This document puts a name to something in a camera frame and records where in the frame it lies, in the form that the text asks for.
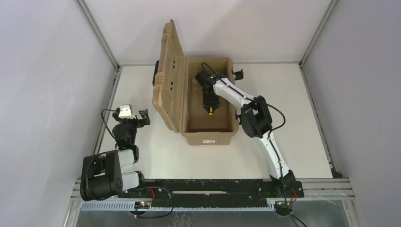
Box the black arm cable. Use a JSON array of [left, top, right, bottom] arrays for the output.
[[201, 62, 308, 227], [101, 108, 121, 148]]

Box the aluminium frame rail left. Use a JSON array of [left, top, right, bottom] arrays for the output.
[[75, 0, 123, 154]]

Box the small circuit board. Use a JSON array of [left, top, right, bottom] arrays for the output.
[[134, 201, 151, 210]]

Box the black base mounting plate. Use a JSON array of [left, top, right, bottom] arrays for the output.
[[118, 179, 305, 209]]

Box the tan plastic toolbox bin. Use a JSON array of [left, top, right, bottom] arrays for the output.
[[152, 19, 239, 146]]

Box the black toolbox latch front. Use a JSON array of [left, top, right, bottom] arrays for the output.
[[235, 114, 242, 125]]

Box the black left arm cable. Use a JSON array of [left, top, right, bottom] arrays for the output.
[[101, 108, 121, 148]]

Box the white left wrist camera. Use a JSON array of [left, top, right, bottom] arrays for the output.
[[118, 105, 135, 119]]

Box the black toolbox latch rear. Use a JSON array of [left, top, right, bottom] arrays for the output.
[[232, 69, 244, 81]]

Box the black toolbox carry handle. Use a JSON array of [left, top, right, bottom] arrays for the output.
[[152, 60, 159, 86]]

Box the aluminium frame rail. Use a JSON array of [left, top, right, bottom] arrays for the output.
[[75, 0, 123, 154], [299, 0, 339, 68]]

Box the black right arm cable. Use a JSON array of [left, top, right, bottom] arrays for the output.
[[201, 62, 308, 227]]

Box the aluminium frame rail right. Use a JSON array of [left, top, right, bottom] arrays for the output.
[[299, 0, 339, 68]]

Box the black toolbox latch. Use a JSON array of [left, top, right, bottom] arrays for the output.
[[232, 69, 244, 81], [235, 114, 242, 125]]

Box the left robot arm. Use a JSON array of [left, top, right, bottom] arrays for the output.
[[79, 107, 150, 201]]

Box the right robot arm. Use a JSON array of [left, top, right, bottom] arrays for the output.
[[195, 70, 296, 192]]

